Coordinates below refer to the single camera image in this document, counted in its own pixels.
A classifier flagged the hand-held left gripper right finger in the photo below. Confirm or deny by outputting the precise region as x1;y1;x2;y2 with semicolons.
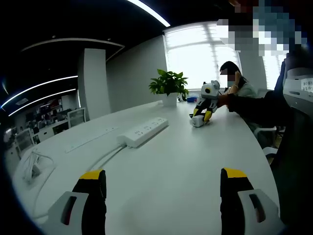
220;167;284;235

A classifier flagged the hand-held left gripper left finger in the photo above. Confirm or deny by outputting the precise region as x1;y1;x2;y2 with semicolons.
47;168;108;235

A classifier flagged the white charger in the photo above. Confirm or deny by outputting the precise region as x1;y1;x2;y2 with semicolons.
191;115;205;128

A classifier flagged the white power strip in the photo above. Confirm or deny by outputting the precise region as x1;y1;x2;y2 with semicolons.
116;117;170;149

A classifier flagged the white desk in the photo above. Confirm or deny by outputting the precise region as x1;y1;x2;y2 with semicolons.
12;99;272;235

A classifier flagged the flat white desk socket panel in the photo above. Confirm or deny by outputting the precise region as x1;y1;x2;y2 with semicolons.
64;126;119;154

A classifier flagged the person's right hand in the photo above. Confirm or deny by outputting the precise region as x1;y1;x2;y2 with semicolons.
217;94;231;109

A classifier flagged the green potted plant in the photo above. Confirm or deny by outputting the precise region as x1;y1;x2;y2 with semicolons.
148;69;190;107

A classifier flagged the white mesh office chair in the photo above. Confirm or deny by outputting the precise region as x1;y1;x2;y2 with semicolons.
67;107;87;128

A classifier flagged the white grey worn device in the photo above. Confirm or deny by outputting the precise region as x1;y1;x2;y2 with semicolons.
283;68;313;110

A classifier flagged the white power strip cable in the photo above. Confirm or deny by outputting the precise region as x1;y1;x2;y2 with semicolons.
22;144;128;219

